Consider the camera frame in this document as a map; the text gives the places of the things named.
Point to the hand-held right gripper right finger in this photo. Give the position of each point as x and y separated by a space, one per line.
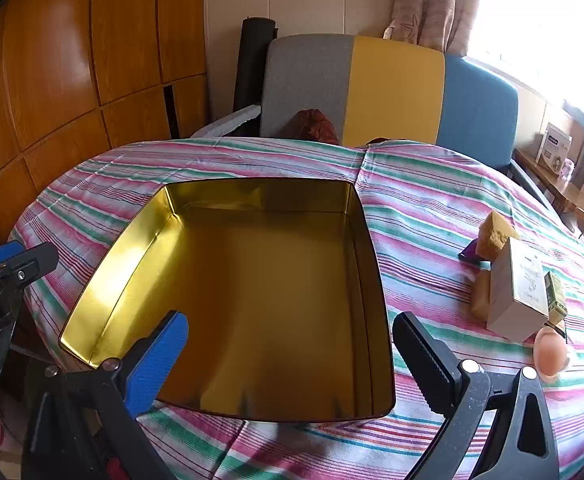
429 365

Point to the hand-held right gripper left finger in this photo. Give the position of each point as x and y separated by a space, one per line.
157 360

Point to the large yellow sponge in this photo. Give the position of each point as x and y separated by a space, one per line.
482 297

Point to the gold metal tin box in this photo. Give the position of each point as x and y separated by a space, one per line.
252 300

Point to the white cream carton box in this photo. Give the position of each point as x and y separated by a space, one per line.
517 290

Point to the purple foil packet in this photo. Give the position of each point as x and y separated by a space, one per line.
472 254

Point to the small green cream box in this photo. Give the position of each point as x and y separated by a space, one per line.
556 300

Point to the small yellow sponge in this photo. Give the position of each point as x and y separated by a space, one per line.
497 237

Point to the striped pink green tablecloth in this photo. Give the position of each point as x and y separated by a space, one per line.
422 200

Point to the wooden wardrobe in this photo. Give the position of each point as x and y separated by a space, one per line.
71 60

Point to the wooden side table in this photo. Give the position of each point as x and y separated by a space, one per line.
567 195

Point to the white chair armrest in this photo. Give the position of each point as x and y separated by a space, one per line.
226 122

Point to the small pink container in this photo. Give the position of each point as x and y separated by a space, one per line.
568 168

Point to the white printed cardboard box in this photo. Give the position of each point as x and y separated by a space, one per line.
552 147

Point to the dark red cushion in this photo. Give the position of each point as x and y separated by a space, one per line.
317 127

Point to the grey yellow blue chair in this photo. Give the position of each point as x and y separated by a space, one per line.
397 90

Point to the black rolled mat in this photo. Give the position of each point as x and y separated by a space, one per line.
252 70

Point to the beige patterned curtain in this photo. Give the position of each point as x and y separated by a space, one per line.
437 0

